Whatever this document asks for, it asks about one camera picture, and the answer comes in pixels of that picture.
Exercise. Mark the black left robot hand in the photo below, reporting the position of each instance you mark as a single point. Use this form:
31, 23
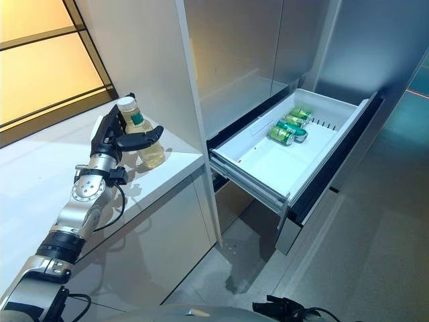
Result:
107, 134

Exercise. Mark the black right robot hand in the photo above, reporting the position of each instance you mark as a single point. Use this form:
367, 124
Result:
281, 308

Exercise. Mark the yellow tea bottle white cap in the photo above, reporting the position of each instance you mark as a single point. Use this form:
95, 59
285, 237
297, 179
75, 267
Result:
152, 154

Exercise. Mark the white fridge drawer dark front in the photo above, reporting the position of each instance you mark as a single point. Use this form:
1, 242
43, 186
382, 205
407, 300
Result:
285, 161

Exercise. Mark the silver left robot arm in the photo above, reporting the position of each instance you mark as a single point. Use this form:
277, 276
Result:
83, 191

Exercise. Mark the steel fridge drawer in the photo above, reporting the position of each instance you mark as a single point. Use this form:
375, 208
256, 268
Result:
231, 204

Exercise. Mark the steel fridge door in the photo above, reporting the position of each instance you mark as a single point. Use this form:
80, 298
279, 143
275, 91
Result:
301, 40
234, 57

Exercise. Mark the stainless steel fridge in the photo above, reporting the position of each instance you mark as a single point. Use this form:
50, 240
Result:
234, 50

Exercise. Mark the grey robot torso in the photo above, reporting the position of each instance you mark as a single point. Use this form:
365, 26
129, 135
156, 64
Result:
194, 313

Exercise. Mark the tall white cabinet panel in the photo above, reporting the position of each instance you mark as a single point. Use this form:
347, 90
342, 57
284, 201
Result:
151, 50

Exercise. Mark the green bottle nearest in drawer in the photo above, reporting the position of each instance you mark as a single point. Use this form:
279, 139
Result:
281, 135

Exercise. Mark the green bottle in drawer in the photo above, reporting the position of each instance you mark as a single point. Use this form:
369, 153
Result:
301, 114
281, 135

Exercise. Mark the green drink can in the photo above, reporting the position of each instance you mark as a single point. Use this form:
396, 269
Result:
288, 127
295, 120

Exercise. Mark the green bottle farthest in drawer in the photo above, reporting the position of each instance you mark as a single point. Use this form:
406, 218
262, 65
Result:
301, 114

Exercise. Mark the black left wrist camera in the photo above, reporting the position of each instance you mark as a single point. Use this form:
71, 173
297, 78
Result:
118, 176

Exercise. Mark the amber window dark frame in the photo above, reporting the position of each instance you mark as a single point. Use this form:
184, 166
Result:
40, 60

